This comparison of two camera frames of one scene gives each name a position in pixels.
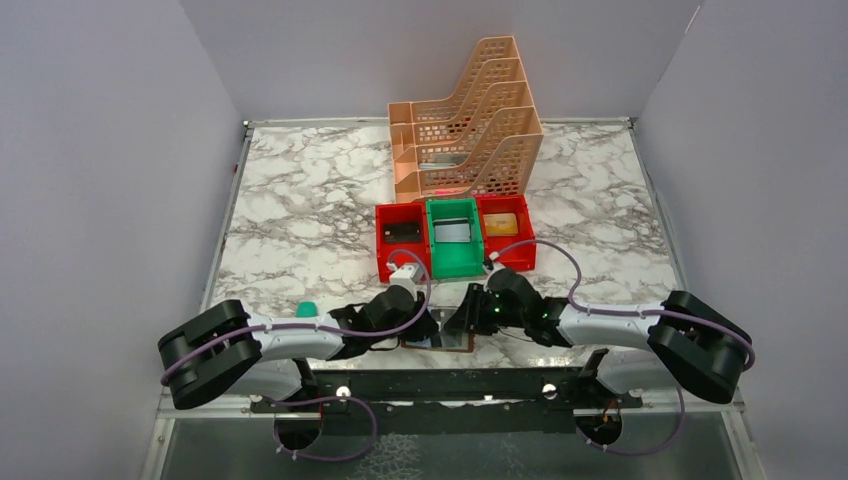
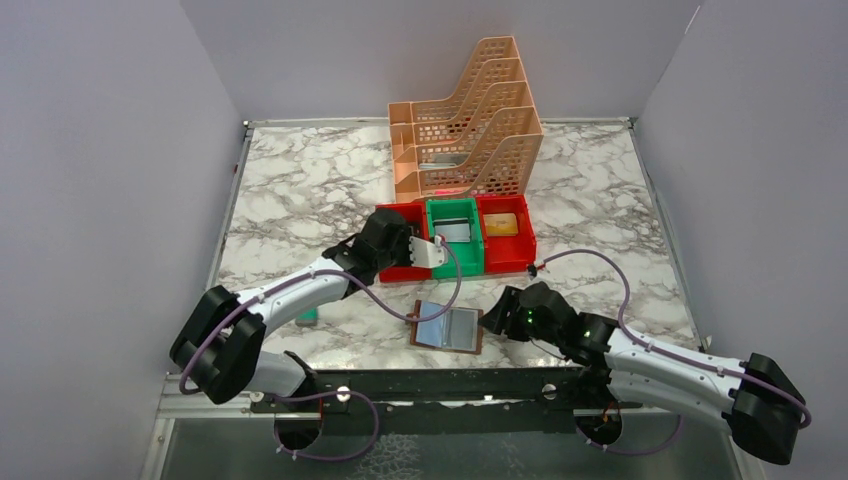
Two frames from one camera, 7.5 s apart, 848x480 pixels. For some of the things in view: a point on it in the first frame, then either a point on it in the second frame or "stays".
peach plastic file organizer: x=483 y=141 stays
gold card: x=501 y=224 stays
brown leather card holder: x=455 y=341 stays
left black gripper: x=425 y=326 to x=404 y=238
